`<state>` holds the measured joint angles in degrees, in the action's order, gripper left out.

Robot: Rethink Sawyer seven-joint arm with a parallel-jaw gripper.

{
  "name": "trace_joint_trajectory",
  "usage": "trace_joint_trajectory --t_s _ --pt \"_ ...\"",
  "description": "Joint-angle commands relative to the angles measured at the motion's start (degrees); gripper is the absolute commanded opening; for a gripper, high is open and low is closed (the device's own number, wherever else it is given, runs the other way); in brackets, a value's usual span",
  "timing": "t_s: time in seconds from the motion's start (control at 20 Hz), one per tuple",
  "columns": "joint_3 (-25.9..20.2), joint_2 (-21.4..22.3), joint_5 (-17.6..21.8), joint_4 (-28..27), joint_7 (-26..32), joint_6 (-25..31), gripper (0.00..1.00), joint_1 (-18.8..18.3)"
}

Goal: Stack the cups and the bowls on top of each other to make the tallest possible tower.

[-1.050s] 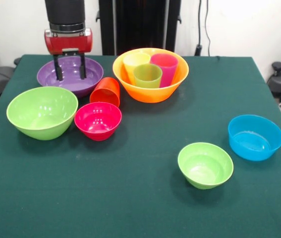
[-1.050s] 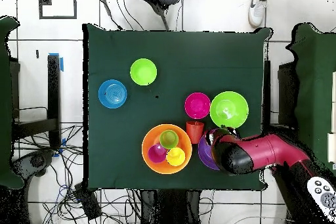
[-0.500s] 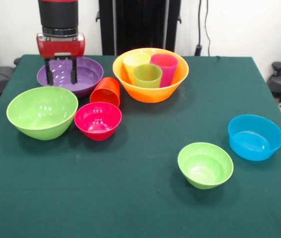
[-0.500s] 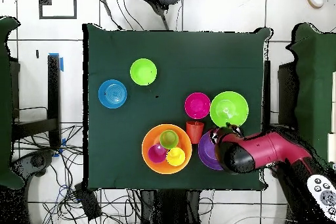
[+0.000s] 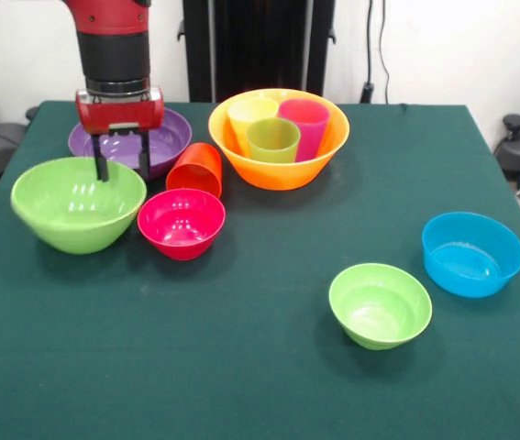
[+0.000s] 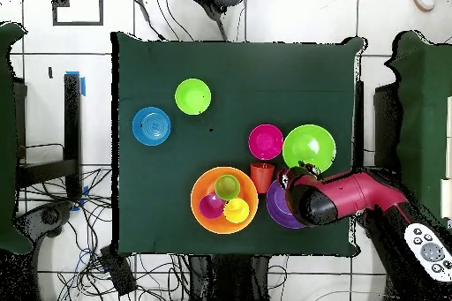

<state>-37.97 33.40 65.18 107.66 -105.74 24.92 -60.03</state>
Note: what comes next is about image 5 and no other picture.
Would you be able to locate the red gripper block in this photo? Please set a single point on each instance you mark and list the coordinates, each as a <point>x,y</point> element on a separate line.
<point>119,114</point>

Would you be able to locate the large green bowl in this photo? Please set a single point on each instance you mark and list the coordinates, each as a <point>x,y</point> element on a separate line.
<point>78,215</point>

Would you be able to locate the yellow cup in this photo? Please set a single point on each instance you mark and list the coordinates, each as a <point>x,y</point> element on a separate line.
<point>241,124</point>

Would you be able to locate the green cup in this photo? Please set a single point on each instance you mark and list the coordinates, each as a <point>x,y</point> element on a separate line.
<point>273,146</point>

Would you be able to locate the large orange bowl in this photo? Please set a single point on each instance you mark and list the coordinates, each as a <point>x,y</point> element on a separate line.
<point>287,174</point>

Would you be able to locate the purple cup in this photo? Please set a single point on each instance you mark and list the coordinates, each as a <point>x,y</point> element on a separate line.
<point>310,133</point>

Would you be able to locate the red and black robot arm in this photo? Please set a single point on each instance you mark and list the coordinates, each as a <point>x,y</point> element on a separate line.
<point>113,50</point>

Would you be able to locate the purple bowl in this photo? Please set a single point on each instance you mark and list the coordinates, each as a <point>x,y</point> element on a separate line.
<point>168,142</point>

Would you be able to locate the red-orange cup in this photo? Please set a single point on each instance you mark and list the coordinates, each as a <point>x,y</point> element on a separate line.
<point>197,172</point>

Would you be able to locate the pink bowl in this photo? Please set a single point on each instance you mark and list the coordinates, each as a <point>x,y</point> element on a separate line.
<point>181,229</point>

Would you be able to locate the dark green table cloth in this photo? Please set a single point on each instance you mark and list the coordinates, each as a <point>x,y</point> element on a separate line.
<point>149,344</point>

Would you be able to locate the small green bowl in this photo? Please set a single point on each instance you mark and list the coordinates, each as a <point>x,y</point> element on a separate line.
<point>379,307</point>

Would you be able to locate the blue bowl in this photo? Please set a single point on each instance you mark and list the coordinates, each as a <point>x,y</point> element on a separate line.
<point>470,256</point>

